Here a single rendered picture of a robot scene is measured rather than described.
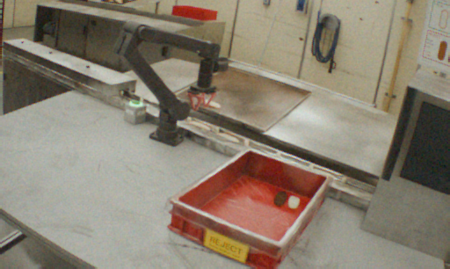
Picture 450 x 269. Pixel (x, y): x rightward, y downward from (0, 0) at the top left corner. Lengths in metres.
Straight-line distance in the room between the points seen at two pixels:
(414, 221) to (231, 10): 5.00
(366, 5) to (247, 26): 1.78
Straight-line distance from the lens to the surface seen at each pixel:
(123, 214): 1.15
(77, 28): 5.63
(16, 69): 2.77
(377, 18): 5.14
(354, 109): 2.04
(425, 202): 1.24
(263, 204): 1.30
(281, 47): 5.56
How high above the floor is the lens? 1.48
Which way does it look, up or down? 20 degrees down
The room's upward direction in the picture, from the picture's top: 10 degrees clockwise
